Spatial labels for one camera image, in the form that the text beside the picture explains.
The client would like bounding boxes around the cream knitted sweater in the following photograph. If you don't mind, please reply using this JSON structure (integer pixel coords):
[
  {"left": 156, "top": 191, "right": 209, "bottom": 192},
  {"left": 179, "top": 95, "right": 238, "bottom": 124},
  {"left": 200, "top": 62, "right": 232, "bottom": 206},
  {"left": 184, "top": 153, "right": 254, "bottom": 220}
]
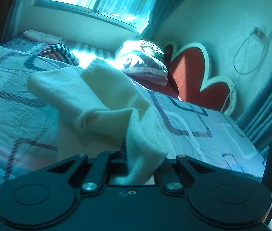
[{"left": 27, "top": 60, "right": 172, "bottom": 185}]

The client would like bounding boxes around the patterned bed quilt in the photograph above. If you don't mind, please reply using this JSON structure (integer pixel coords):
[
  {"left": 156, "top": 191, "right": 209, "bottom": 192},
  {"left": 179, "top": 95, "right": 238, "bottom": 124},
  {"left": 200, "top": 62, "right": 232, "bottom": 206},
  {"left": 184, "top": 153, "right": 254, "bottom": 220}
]
[{"left": 0, "top": 46, "right": 266, "bottom": 184}]

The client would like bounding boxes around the red heart headboard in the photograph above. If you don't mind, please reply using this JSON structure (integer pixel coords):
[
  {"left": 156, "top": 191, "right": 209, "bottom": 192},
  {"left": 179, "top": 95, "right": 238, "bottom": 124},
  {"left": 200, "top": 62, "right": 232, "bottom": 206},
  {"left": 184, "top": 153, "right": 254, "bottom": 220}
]
[{"left": 163, "top": 41, "right": 237, "bottom": 116}]

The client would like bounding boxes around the striped folded garment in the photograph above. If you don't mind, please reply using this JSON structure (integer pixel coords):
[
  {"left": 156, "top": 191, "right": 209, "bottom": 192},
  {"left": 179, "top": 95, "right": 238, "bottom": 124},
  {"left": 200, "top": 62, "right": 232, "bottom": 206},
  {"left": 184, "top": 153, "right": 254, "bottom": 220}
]
[{"left": 38, "top": 43, "right": 80, "bottom": 66}]

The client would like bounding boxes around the pink small pillow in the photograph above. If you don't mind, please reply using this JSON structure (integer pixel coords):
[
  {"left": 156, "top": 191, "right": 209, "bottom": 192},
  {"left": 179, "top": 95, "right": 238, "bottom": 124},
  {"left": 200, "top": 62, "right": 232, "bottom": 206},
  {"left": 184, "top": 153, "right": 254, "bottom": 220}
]
[{"left": 23, "top": 30, "right": 63, "bottom": 44}]

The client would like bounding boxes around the striped grey pillow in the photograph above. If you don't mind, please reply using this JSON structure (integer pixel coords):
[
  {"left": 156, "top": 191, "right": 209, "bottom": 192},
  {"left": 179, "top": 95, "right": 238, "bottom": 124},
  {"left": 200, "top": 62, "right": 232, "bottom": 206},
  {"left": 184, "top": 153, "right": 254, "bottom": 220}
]
[{"left": 115, "top": 40, "right": 168, "bottom": 87}]

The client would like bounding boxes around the left teal curtain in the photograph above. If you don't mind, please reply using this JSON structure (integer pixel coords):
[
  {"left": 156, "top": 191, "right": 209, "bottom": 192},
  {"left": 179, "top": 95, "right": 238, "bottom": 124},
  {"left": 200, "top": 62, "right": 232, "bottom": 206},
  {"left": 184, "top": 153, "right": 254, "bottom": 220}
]
[{"left": 1, "top": 0, "right": 24, "bottom": 44}]

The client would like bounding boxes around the colourful folded cloth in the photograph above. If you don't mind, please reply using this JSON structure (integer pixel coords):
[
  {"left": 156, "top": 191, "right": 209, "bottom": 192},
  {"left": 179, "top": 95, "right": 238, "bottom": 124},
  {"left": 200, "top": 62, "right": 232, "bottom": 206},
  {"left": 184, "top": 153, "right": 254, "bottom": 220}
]
[{"left": 140, "top": 40, "right": 164, "bottom": 58}]

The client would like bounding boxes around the right teal curtain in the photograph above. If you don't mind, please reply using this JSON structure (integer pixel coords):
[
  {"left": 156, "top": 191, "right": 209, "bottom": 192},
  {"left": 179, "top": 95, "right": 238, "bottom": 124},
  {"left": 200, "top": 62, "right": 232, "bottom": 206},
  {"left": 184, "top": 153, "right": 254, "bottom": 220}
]
[{"left": 138, "top": 0, "right": 184, "bottom": 41}]

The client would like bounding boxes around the hanging charger cable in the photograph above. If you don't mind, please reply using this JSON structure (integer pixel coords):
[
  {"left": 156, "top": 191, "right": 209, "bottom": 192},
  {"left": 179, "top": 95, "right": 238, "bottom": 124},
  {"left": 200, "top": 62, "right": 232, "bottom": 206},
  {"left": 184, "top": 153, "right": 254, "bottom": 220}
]
[{"left": 222, "top": 0, "right": 272, "bottom": 112}]

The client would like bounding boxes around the wall socket with charger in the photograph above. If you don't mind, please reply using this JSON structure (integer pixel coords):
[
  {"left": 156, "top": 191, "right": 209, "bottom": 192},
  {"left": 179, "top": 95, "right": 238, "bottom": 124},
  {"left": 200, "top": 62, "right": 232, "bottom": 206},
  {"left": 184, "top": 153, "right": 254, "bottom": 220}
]
[{"left": 251, "top": 27, "right": 265, "bottom": 41}]

